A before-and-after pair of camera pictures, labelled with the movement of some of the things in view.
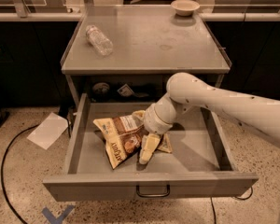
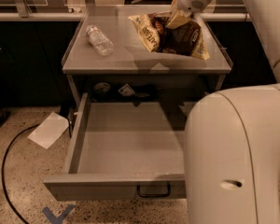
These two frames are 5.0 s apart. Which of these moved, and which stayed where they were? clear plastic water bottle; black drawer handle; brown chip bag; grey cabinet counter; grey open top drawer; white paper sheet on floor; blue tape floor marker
Moved: brown chip bag
Stayed: white paper sheet on floor; grey cabinet counter; blue tape floor marker; grey open top drawer; clear plastic water bottle; black drawer handle
